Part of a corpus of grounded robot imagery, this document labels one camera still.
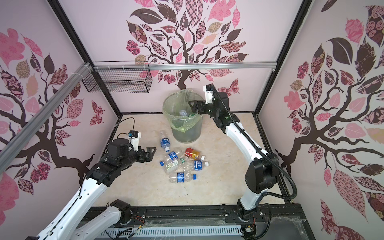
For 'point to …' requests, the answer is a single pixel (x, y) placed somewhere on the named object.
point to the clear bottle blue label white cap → (195, 165)
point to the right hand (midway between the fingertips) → (196, 98)
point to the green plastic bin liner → (177, 107)
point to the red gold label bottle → (193, 154)
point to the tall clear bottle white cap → (183, 113)
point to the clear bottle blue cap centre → (173, 155)
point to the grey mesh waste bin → (193, 134)
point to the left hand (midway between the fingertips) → (148, 150)
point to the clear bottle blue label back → (165, 142)
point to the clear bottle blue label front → (181, 177)
